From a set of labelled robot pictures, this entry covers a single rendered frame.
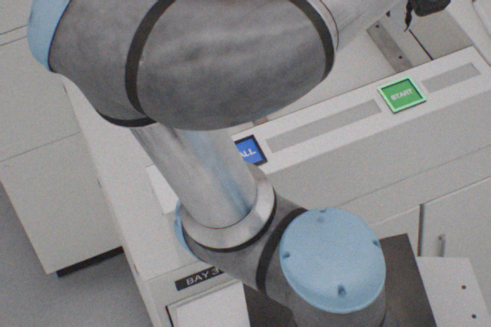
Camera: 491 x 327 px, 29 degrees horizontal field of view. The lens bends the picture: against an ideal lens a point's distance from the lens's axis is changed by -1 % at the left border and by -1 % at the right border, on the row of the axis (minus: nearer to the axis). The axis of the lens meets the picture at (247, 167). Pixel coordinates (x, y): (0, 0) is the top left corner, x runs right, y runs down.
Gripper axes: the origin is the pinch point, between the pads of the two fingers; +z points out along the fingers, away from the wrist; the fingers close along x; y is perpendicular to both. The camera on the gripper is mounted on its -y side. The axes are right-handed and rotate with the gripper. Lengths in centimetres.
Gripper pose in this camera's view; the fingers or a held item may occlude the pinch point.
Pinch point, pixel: (406, 28)
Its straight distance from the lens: 137.5
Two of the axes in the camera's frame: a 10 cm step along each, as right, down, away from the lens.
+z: 1.0, 6.2, 7.8
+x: -9.2, 3.5, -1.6
